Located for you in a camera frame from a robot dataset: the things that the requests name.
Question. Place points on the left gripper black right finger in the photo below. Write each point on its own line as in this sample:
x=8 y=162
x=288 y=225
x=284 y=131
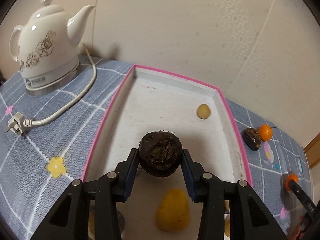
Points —
x=204 y=187

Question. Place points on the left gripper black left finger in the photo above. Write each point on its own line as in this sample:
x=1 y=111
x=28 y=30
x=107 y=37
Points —
x=113 y=187

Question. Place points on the dark wrinkled dried fruit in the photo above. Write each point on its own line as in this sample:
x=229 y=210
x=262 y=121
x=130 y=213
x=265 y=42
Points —
x=251 y=138

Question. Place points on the white ceramic electric kettle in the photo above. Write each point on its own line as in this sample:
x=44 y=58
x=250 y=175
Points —
x=47 y=47

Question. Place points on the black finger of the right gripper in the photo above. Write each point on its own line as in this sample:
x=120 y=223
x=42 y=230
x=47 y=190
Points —
x=303 y=198

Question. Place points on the wooden door frame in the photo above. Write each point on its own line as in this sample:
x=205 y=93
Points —
x=312 y=151

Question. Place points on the pink white cardboard box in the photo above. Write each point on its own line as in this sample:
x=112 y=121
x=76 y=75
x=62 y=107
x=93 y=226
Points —
x=151 y=100

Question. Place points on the dark brown dried fruit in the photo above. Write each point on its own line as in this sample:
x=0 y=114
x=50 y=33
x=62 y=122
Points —
x=160 y=153

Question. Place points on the grey patterned tablecloth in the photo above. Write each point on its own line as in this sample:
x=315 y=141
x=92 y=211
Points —
x=46 y=142

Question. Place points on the yellow fruit piece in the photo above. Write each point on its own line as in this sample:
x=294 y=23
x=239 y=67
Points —
x=173 y=214

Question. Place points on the small orange with stem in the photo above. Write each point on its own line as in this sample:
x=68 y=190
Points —
x=265 y=132

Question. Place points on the large orange mandarin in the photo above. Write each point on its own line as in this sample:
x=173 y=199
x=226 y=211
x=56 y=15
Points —
x=291 y=177

